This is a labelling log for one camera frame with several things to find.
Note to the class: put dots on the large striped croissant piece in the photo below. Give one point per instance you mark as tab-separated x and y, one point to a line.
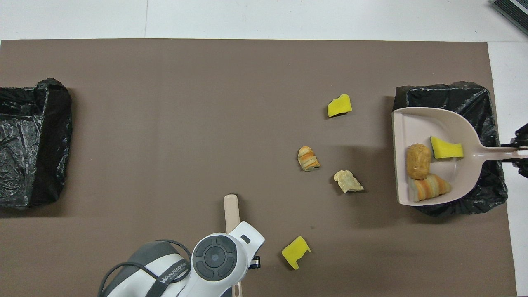
429	187

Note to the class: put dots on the brown table mat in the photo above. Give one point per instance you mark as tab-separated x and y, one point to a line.
165	123

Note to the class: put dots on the beige plastic dustpan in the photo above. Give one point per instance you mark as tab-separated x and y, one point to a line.
412	128

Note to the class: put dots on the beige hand brush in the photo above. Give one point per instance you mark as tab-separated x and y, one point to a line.
231	210

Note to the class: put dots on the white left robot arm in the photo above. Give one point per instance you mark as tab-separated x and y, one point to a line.
214	260

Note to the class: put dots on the brown bread roll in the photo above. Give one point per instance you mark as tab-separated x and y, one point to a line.
418	161

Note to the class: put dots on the black ribbed object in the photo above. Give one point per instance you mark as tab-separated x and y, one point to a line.
511	12

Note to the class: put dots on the pale cracker piece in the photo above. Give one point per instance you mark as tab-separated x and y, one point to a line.
347	181

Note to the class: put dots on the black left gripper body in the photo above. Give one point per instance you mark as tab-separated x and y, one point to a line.
255	262

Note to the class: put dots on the jagged yellow sponge piece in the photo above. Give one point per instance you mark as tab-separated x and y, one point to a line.
339	106

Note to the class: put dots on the notched yellow sponge piece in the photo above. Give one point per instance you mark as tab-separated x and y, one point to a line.
295	251

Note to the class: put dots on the wedge yellow sponge piece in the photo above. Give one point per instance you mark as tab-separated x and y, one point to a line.
445	149

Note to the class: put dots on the bin lined with black bag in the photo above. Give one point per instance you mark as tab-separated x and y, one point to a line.
453	97
29	144

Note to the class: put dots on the small striped croissant piece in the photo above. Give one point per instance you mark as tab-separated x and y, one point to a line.
308	159

